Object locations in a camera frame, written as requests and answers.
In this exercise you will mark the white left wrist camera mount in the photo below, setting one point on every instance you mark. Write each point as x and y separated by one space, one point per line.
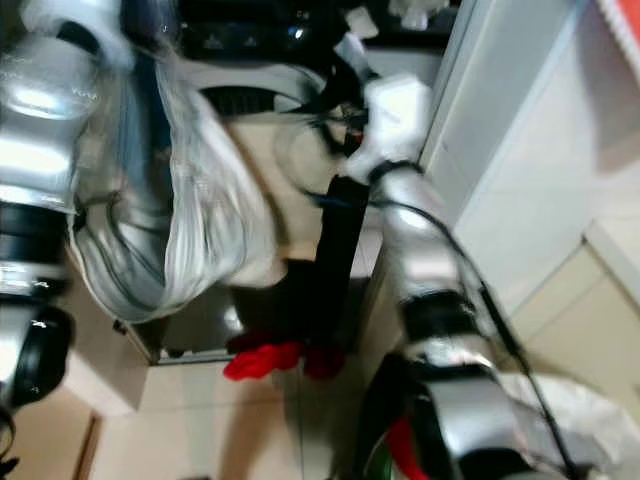
75 18

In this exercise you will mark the red cloth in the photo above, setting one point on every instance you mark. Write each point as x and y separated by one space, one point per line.
265 358

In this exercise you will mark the black garment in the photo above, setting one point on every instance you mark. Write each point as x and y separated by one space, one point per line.
338 260

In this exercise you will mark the red garment in basin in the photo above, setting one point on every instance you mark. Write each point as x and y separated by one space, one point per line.
405 450

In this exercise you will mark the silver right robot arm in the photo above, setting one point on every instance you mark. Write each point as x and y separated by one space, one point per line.
435 270

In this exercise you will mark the white grey garment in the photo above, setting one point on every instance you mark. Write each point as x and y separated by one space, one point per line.
210 220

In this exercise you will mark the dark laundry basin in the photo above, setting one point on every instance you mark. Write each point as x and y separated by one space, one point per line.
372 430

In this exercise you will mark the white plastic bag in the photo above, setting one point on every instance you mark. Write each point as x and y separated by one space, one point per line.
585 420

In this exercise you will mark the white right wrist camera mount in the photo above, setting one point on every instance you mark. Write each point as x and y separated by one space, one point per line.
395 115

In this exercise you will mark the white door panel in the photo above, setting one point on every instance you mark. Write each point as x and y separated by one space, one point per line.
510 120

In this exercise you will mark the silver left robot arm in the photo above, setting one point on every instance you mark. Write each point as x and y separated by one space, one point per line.
35 150

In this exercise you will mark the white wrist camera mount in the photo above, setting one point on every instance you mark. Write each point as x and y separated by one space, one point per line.
75 18
395 115

